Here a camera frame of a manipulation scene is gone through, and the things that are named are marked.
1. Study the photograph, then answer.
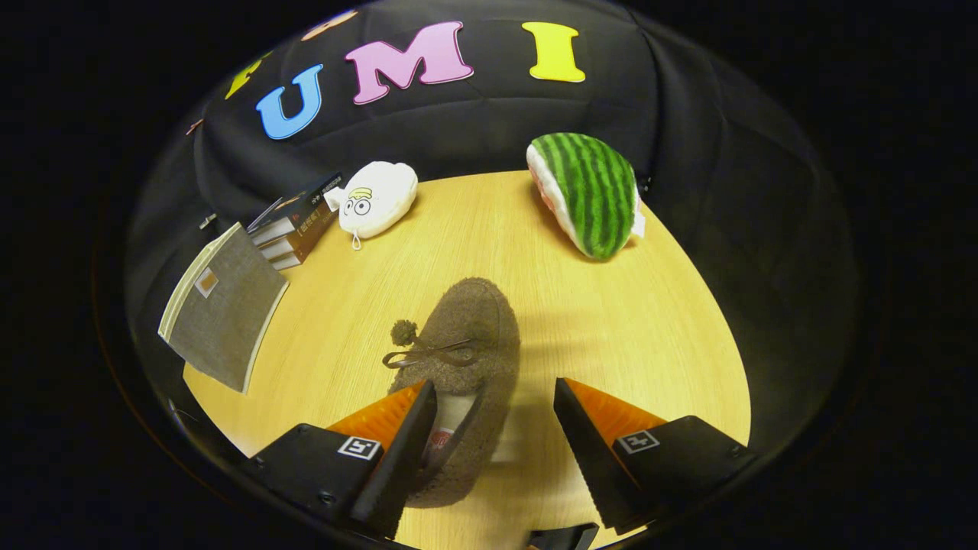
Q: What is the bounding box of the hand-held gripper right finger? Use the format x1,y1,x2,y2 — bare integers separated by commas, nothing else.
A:
553,377,759,536

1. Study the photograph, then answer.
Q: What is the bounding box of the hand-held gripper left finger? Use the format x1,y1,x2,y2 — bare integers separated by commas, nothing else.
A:
248,380,439,540

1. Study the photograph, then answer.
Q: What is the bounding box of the brown fuzzy shoe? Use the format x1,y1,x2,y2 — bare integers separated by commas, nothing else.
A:
382,277,522,509

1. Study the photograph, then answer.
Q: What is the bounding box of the grey fabric storage box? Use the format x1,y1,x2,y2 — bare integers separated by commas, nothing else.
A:
157,222,290,395

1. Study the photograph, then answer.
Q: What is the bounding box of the white plush toy with face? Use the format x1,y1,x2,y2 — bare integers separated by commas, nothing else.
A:
325,160,419,251

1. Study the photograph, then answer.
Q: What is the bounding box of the watermelon slice plush toy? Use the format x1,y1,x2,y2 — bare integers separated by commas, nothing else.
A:
526,132,646,260

